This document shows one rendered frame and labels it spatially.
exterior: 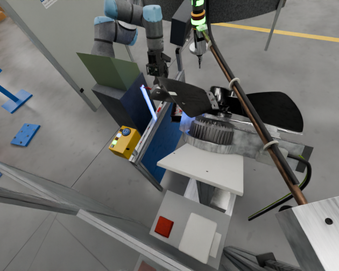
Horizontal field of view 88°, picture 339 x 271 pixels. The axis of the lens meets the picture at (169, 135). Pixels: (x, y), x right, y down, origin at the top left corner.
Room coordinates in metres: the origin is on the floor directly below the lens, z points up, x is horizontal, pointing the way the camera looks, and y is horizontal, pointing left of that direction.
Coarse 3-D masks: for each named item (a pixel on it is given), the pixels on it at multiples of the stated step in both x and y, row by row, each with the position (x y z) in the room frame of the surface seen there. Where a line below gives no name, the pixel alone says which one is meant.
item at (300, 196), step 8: (208, 40) 0.46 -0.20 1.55; (216, 56) 0.38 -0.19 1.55; (224, 72) 0.32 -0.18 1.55; (232, 88) 0.26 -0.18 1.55; (240, 96) 0.23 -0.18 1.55; (248, 112) 0.19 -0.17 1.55; (256, 128) 0.15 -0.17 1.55; (264, 136) 0.12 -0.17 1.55; (264, 144) 0.11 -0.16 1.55; (272, 152) 0.09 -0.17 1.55; (280, 168) 0.06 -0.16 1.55; (288, 184) 0.03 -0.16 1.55; (296, 184) 0.03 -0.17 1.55; (296, 192) 0.02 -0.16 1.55; (296, 200) 0.01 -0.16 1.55; (304, 200) 0.00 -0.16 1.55
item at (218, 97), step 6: (210, 90) 0.55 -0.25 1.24; (222, 90) 0.51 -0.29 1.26; (228, 90) 0.50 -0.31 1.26; (216, 96) 0.50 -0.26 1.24; (222, 96) 0.49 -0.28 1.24; (234, 96) 0.49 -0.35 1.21; (222, 102) 0.47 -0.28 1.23; (222, 108) 0.46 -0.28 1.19; (210, 114) 0.45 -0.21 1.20; (216, 114) 0.44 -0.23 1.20; (222, 114) 0.43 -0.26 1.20; (228, 114) 0.43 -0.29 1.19
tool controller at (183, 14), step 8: (184, 0) 1.44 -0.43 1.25; (184, 8) 1.35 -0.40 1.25; (192, 8) 1.34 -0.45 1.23; (176, 16) 1.27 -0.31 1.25; (184, 16) 1.26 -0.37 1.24; (176, 24) 1.24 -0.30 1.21; (184, 24) 1.20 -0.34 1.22; (176, 32) 1.24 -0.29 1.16; (184, 32) 1.21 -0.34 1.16; (176, 40) 1.25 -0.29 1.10; (184, 40) 1.23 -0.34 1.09
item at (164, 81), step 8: (160, 80) 0.51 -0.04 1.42; (168, 80) 0.52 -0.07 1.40; (176, 80) 0.54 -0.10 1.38; (168, 88) 0.46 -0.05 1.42; (176, 88) 0.47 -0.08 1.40; (184, 88) 0.48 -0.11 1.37; (192, 88) 0.50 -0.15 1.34; (200, 88) 0.52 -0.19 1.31; (176, 96) 0.42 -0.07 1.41; (184, 96) 0.43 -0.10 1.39; (192, 96) 0.45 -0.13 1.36; (200, 96) 0.47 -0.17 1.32; (192, 104) 0.40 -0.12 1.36; (200, 104) 0.42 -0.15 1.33; (208, 104) 0.44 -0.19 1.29; (192, 112) 0.36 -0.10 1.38; (200, 112) 0.38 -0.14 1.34
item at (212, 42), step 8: (208, 0) 0.47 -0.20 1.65; (208, 8) 0.47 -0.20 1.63; (208, 16) 0.47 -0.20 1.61; (208, 24) 0.46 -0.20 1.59; (208, 32) 0.45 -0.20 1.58; (208, 48) 0.43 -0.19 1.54; (216, 48) 0.39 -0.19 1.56; (224, 64) 0.33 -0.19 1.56; (232, 80) 0.27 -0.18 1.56; (240, 88) 0.24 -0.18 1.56; (248, 104) 0.20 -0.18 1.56; (256, 112) 0.17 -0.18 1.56; (256, 120) 0.16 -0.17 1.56; (264, 128) 0.13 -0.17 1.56; (272, 144) 0.10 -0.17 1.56; (280, 152) 0.08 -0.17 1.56; (280, 160) 0.07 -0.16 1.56; (288, 168) 0.05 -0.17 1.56; (288, 176) 0.04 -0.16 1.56
